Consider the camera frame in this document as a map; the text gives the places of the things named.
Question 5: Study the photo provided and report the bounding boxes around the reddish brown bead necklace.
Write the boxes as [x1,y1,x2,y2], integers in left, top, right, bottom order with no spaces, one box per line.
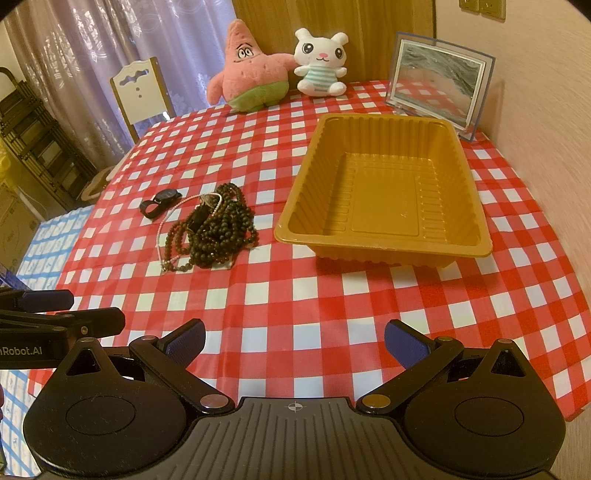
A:
[162,220,195,273]

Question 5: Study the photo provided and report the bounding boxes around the dark green bead necklace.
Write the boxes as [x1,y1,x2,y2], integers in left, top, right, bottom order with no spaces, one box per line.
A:
[186,182,261,269]

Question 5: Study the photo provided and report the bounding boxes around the white pearl necklace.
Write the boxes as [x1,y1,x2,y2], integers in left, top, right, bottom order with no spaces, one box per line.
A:
[156,192,223,271]

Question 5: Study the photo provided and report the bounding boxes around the golden plastic tray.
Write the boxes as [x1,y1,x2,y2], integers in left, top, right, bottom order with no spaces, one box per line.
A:
[274,113,493,267]

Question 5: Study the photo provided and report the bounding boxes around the blue white patterned bedsheet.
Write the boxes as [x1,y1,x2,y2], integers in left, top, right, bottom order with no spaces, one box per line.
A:
[1,206,92,478]

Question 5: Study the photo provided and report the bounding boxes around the black smart watch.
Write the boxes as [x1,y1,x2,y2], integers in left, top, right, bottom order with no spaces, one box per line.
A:
[139,189,182,220]

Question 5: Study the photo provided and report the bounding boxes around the black hair clip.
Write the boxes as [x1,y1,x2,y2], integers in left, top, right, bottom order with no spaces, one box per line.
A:
[185,203,212,233]

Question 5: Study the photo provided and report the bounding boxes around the dark wooden shelf rack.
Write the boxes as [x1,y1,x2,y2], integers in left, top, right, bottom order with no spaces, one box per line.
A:
[1,67,97,211]

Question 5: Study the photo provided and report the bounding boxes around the red white checkered tablecloth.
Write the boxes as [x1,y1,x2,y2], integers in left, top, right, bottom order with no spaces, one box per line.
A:
[21,82,590,417]

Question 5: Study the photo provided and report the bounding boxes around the white wooden chair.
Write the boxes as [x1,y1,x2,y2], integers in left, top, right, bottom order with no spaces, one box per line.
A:
[110,57,176,143]

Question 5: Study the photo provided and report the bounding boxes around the lilac sheer curtain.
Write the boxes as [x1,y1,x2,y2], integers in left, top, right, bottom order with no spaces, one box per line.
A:
[3,0,235,169]

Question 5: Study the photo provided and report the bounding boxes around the pink starfish plush toy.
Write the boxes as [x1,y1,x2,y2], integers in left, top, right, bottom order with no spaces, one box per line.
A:
[206,19,297,113]

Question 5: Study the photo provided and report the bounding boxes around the white bunny plush toy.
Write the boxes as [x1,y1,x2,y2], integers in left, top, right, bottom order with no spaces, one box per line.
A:
[294,28,349,97]

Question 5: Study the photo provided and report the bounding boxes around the golden brown curtain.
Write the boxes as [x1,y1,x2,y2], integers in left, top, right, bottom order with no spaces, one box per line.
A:
[230,0,438,84]

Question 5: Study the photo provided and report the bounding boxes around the double wall light switch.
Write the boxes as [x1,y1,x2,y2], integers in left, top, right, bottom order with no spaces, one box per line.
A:
[459,0,506,21]

